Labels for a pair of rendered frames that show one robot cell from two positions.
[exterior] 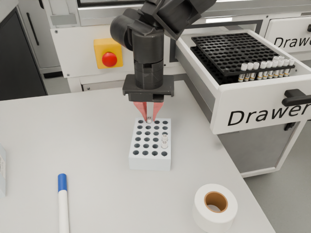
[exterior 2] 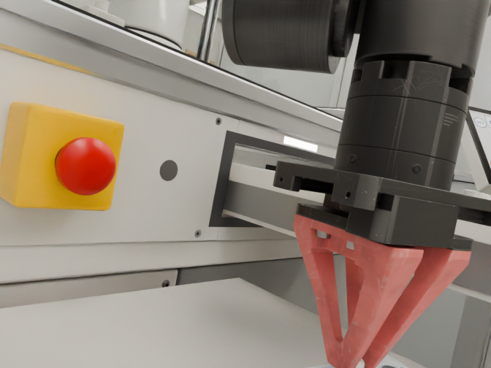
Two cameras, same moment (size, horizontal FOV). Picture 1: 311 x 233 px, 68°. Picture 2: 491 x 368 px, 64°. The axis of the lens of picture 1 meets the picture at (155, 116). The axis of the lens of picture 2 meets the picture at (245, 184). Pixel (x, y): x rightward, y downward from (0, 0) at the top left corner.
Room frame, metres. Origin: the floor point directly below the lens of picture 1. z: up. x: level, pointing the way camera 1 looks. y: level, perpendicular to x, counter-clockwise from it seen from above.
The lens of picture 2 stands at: (0.28, 0.19, 0.90)
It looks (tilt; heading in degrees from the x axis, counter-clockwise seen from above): 3 degrees down; 325
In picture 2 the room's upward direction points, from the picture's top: 11 degrees clockwise
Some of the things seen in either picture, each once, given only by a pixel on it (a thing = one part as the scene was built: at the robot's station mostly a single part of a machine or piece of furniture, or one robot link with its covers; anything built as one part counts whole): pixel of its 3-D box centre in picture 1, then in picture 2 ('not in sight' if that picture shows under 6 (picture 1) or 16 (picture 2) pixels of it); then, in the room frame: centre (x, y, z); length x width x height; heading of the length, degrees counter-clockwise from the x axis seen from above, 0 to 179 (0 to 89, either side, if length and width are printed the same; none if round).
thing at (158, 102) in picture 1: (147, 103); (362, 280); (0.40, 0.02, 0.85); 0.07 x 0.07 x 0.09; 87
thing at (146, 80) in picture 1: (148, 74); (395, 145); (0.40, 0.01, 0.92); 0.10 x 0.07 x 0.07; 87
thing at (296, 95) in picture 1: (296, 96); not in sight; (0.35, -0.26, 0.91); 0.07 x 0.04 x 0.01; 102
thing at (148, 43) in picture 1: (146, 43); (408, 25); (0.41, 0.02, 0.98); 0.07 x 0.06 x 0.07; 35
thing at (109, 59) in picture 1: (109, 58); (83, 165); (0.57, 0.12, 0.88); 0.04 x 0.03 x 0.04; 102
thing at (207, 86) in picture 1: (232, 61); (369, 214); (0.58, -0.21, 0.86); 0.40 x 0.26 x 0.06; 12
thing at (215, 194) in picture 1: (214, 207); not in sight; (0.20, -0.10, 0.78); 0.07 x 0.07 x 0.04
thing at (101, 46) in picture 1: (108, 53); (64, 158); (0.60, 0.13, 0.88); 0.07 x 0.05 x 0.07; 102
